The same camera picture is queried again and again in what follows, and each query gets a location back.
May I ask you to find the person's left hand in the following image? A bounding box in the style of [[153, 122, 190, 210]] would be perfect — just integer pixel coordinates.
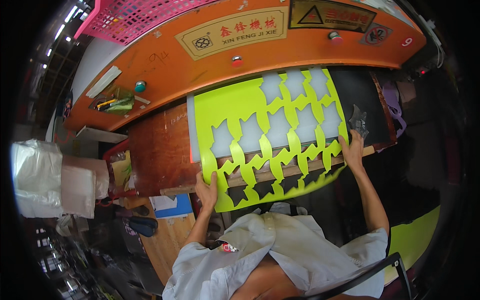
[[195, 171, 219, 213]]

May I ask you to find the person's right hand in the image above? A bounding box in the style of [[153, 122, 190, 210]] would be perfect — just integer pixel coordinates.
[[338, 129, 365, 172]]

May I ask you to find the neon yellow cut-out sheet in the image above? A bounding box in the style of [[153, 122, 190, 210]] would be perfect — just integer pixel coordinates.
[[193, 67, 351, 214]]

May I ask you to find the metal cutting die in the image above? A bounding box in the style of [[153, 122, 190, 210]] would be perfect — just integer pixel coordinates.
[[348, 105, 370, 139]]

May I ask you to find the blue and white box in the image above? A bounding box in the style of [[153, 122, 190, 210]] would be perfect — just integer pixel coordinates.
[[149, 194, 194, 220]]

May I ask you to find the long wooden strip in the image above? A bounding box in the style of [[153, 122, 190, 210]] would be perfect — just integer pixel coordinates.
[[160, 145, 376, 196]]

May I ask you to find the purple plastic item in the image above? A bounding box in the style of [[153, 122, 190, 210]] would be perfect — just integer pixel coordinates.
[[382, 82, 407, 139]]

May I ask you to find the light wooden panel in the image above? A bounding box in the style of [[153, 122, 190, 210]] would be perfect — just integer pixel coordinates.
[[140, 202, 196, 286]]

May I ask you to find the black mat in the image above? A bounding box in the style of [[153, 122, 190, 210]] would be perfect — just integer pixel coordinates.
[[328, 67, 397, 151]]

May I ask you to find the brown press machine bed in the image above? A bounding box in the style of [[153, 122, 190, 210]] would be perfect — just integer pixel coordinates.
[[128, 103, 202, 198]]

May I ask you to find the dark blue slipper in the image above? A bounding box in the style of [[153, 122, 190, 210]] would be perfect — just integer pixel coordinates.
[[127, 216, 159, 238]]

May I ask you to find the white cutting board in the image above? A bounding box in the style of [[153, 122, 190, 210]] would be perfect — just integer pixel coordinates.
[[186, 67, 344, 163]]

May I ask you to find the person's body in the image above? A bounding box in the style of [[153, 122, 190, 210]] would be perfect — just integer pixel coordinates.
[[162, 202, 391, 300]]

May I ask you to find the yellow plastic bag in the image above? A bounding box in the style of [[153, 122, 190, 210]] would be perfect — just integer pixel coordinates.
[[110, 150, 133, 188]]

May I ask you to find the stack of neon yellow sheets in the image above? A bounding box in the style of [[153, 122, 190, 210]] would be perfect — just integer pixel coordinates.
[[384, 204, 441, 286]]

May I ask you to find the round prohibition sticker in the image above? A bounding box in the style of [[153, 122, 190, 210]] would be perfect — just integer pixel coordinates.
[[359, 23, 394, 47]]

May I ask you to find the green plastic bag with tools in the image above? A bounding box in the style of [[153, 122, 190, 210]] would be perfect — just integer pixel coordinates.
[[89, 88, 135, 116]]

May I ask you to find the orange press machine head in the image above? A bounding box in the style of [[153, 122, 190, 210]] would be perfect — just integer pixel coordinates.
[[62, 0, 428, 133]]

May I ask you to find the dark warning plate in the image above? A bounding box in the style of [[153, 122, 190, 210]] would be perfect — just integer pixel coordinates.
[[288, 0, 377, 34]]

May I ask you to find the white flat strip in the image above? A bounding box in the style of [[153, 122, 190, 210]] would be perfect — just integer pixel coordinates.
[[85, 66, 122, 99]]

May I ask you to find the heap of white bags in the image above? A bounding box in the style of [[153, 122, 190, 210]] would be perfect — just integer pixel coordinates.
[[10, 139, 110, 220]]

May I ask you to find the brass name plate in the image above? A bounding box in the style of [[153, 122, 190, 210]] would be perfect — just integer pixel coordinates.
[[175, 7, 289, 61]]

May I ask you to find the pink plastic basket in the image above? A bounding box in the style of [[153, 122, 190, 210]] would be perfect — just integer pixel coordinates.
[[74, 0, 222, 46]]

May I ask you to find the black chair frame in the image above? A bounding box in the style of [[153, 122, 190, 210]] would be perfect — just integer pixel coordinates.
[[289, 252, 413, 300]]

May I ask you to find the white cable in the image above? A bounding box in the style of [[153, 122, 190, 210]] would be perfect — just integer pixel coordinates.
[[418, 15, 445, 69]]

